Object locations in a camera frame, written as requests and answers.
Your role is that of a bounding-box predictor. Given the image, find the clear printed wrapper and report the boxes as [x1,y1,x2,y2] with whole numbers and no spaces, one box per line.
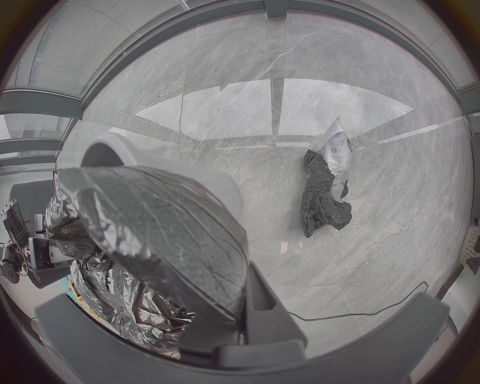
[312,116,353,202]

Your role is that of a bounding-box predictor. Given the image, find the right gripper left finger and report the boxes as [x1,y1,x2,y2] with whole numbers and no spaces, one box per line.
[178,298,245,356]

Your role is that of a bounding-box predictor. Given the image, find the crumpled black plastic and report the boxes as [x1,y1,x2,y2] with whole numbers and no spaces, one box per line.
[299,148,353,239]

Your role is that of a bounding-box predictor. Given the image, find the black plastic bag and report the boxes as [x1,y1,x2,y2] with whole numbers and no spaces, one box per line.
[44,165,251,361]

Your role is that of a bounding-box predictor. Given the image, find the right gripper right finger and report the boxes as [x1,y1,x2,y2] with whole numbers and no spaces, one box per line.
[217,260,309,370]

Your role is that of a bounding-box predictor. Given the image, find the white trash bin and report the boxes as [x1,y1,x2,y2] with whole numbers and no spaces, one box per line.
[80,131,243,226]

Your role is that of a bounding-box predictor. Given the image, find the black cable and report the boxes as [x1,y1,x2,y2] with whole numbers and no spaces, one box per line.
[290,281,444,322]

